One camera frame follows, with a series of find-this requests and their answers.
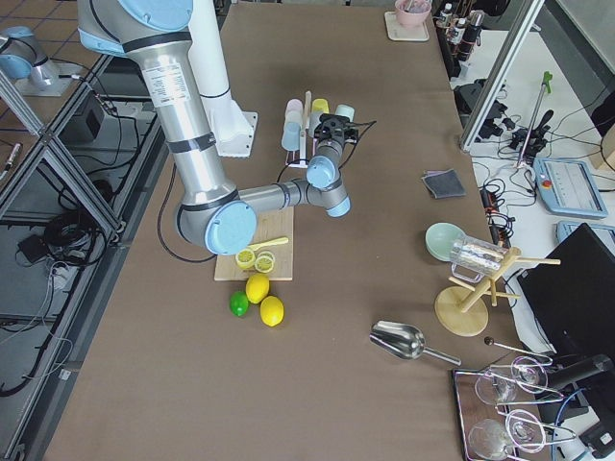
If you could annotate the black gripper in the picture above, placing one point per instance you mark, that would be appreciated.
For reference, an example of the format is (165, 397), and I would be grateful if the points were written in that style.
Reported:
(331, 128)

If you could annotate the green plastic cup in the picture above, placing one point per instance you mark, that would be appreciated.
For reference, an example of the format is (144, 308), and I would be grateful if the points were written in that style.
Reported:
(345, 111)

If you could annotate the pink plastic cup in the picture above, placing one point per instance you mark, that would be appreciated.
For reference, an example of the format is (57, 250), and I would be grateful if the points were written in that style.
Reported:
(294, 106)

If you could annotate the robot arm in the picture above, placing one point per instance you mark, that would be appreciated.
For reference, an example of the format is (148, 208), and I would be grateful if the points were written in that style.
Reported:
(205, 54)
(176, 45)

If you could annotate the yellow plastic cup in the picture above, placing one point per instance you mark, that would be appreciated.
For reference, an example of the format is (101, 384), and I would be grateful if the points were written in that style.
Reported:
(320, 106)

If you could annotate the white plastic cup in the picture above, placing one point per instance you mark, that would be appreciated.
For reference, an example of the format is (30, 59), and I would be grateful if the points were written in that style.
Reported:
(294, 116)

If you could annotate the wooden cutting board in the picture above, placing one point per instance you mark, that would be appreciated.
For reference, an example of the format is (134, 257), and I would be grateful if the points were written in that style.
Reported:
(271, 225)

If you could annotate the cream plastic tray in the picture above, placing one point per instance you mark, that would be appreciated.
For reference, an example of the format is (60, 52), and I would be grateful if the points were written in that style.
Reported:
(397, 32)

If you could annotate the grey folded cloth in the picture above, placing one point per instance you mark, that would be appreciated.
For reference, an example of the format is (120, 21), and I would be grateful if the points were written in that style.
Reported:
(443, 184)

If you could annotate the yellow plastic knife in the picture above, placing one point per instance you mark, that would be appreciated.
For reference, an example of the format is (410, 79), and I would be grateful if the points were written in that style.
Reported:
(268, 243)

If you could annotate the pink bowl with ice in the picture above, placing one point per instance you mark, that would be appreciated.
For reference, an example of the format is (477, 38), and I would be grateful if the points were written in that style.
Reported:
(412, 13)

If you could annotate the lemon slice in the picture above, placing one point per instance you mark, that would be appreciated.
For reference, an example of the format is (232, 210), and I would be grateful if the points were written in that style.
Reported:
(245, 259)
(265, 262)

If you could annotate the green bowl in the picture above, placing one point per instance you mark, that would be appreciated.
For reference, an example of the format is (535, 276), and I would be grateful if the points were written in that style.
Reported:
(440, 237)

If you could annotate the yellow lemon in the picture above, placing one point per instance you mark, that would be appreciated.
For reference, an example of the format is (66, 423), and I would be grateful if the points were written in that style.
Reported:
(257, 288)
(271, 311)

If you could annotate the glass pitcher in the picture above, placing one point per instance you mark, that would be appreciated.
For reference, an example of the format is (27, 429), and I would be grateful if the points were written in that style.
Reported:
(472, 258)

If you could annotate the green lime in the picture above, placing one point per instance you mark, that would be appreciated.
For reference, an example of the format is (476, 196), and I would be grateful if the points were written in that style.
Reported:
(239, 303)

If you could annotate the wooden mug tree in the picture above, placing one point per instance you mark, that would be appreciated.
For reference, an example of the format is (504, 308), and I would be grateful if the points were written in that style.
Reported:
(461, 310)

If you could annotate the metal pole tool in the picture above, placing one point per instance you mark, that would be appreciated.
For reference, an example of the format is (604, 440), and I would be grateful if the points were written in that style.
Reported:
(544, 88)

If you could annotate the metal scoop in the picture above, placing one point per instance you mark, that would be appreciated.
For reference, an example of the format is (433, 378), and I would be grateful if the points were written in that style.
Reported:
(405, 341)

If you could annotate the blue teach pendant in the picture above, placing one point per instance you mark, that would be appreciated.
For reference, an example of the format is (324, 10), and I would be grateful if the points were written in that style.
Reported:
(566, 188)
(564, 228)

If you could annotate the black monitor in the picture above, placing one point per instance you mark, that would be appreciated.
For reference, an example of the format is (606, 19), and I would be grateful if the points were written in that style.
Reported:
(574, 300)

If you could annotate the wine glass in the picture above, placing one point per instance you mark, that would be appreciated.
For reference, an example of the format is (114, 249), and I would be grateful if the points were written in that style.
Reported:
(520, 433)
(499, 384)

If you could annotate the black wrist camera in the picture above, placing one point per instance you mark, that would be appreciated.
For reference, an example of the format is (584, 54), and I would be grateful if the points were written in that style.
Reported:
(352, 134)

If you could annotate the white wire cup rack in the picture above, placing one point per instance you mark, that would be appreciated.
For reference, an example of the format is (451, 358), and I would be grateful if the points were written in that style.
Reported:
(299, 159)

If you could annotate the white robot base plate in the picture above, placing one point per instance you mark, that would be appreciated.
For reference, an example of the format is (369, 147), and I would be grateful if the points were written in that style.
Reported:
(234, 128)

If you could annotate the aluminium frame post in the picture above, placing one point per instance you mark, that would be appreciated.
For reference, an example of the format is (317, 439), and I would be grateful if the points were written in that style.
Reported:
(512, 44)

